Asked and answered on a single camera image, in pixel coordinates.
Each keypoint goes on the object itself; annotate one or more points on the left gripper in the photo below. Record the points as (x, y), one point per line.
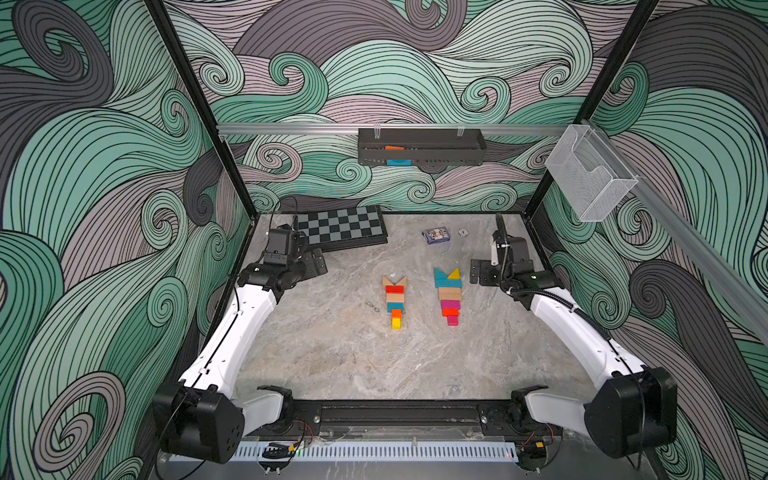
(310, 271)

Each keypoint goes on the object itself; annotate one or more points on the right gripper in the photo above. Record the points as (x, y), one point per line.
(488, 267)

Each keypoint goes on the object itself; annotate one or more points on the teal long block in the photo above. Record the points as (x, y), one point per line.
(448, 283)

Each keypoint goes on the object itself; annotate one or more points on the teal triangle block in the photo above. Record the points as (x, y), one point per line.
(439, 276)

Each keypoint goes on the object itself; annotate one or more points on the wooden long block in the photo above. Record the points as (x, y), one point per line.
(449, 294)

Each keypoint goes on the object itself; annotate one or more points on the magenta rectangular block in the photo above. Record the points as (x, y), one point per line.
(450, 304)

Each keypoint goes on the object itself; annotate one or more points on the wooden rectangular block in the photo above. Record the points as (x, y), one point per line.
(395, 297)

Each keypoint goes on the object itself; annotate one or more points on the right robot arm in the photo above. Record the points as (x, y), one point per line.
(634, 408)

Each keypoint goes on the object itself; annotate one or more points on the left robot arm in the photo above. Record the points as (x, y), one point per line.
(198, 415)

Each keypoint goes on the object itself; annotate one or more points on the black grey chessboard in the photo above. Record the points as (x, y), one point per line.
(343, 229)

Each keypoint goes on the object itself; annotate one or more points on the playing card box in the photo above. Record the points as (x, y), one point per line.
(436, 235)

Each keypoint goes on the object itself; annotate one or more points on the clear acrylic holder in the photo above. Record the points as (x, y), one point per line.
(590, 172)

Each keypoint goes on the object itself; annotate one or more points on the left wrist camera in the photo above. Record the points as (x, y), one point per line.
(284, 246)

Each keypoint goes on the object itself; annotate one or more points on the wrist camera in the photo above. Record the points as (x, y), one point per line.
(508, 247)
(284, 246)

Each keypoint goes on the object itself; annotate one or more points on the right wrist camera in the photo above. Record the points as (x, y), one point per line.
(508, 247)

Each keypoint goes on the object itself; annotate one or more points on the black wall tray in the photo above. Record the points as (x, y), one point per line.
(432, 149)

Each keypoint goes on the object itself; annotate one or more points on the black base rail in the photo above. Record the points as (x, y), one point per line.
(333, 418)

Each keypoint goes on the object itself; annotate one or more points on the aluminium wall rail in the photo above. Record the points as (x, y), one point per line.
(283, 128)

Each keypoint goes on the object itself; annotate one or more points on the white perforated cable duct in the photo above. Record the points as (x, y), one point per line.
(409, 451)

